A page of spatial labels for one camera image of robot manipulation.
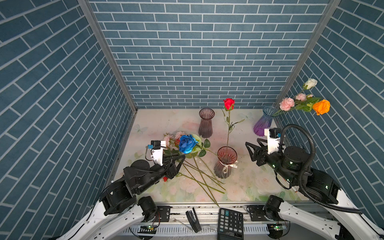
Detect blue rose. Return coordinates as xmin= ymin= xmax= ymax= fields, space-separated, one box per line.
xmin=179 ymin=135 xmax=199 ymax=155

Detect black corrugated cable conduit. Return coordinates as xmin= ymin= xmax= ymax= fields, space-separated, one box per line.
xmin=277 ymin=123 xmax=364 ymax=215

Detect orange rose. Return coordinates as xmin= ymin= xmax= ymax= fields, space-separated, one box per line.
xmin=297 ymin=98 xmax=331 ymax=116

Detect purple blue ribbed glass vase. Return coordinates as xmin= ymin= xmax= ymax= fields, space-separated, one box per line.
xmin=253 ymin=107 xmax=278 ymax=137

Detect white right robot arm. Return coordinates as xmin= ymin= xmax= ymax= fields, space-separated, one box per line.
xmin=246 ymin=139 xmax=384 ymax=240

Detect aluminium front rail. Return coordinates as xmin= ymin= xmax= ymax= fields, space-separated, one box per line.
xmin=86 ymin=201 xmax=331 ymax=224

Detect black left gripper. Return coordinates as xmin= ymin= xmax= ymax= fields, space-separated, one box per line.
xmin=136 ymin=153 xmax=187 ymax=196

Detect white rose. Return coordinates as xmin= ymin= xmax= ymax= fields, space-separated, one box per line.
xmin=301 ymin=78 xmax=318 ymax=95

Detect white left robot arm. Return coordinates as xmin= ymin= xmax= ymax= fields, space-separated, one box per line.
xmin=59 ymin=154 xmax=186 ymax=240

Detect pink rose stem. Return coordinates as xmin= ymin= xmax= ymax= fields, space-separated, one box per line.
xmin=273 ymin=93 xmax=314 ymax=117

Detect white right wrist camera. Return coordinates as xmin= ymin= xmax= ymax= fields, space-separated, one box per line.
xmin=264 ymin=128 xmax=282 ymax=155

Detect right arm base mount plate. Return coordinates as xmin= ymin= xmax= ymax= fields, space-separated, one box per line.
xmin=246 ymin=205 xmax=268 ymax=222

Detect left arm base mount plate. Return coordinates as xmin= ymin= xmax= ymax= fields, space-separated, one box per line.
xmin=155 ymin=206 xmax=171 ymax=223

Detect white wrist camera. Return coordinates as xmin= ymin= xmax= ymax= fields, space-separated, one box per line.
xmin=264 ymin=128 xmax=282 ymax=155
xmin=146 ymin=140 xmax=167 ymax=166

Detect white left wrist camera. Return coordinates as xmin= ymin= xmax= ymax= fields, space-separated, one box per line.
xmin=146 ymin=140 xmax=167 ymax=166

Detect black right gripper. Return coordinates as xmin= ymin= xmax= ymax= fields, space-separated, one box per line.
xmin=245 ymin=137 xmax=297 ymax=184

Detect dark smoky glass vase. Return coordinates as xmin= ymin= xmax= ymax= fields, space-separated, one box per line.
xmin=199 ymin=108 xmax=215 ymax=139

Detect black calculator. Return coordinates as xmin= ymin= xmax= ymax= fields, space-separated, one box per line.
xmin=217 ymin=208 xmax=244 ymax=240

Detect bunch of roses on table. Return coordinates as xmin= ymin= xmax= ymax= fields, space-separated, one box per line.
xmin=164 ymin=132 xmax=224 ymax=205

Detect pink glass vase with twine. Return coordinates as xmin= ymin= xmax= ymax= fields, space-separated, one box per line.
xmin=214 ymin=146 xmax=238 ymax=179

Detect black stapler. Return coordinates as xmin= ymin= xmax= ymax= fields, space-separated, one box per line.
xmin=186 ymin=208 xmax=202 ymax=233

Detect small red rose stem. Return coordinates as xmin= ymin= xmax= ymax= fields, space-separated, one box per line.
xmin=222 ymin=98 xmax=245 ymax=147

